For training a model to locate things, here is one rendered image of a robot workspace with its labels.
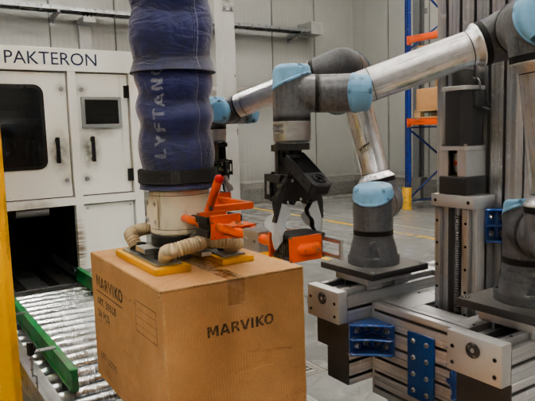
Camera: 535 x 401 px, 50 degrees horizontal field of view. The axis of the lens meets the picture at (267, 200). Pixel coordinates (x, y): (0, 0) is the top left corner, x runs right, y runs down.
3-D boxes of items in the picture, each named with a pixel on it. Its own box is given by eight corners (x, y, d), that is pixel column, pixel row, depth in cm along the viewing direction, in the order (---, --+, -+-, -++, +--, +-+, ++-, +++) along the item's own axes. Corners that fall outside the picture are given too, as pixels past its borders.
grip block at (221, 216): (194, 235, 147) (193, 212, 146) (228, 231, 152) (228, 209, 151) (208, 240, 140) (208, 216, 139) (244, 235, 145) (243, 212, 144)
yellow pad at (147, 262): (115, 255, 175) (115, 239, 175) (147, 251, 180) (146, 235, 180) (155, 278, 146) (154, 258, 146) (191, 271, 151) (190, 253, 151)
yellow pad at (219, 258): (174, 247, 185) (173, 232, 184) (202, 243, 190) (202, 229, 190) (222, 266, 156) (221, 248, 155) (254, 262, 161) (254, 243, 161)
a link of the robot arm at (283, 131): (318, 120, 114) (283, 120, 109) (318, 144, 114) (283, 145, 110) (296, 122, 120) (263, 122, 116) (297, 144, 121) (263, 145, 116)
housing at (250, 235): (241, 247, 129) (240, 227, 128) (267, 244, 132) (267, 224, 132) (257, 253, 123) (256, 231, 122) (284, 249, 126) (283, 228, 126)
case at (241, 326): (98, 372, 187) (89, 251, 183) (209, 345, 208) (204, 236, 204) (169, 456, 137) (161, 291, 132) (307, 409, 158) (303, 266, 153)
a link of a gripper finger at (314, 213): (314, 234, 124) (299, 196, 122) (330, 238, 119) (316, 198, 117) (302, 241, 123) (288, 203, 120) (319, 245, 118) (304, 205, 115)
